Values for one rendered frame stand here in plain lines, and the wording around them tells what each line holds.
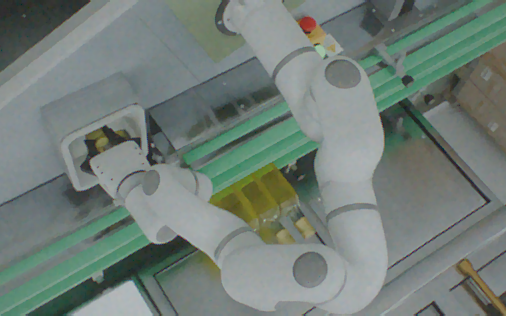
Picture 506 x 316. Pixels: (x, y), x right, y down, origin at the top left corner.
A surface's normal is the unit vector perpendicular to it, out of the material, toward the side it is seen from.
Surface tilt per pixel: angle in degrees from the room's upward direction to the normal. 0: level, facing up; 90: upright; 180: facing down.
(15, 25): 90
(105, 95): 90
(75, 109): 90
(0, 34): 90
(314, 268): 102
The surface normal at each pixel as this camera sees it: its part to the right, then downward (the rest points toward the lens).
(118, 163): -0.05, -0.65
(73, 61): 0.56, 0.76
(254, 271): -0.45, -0.29
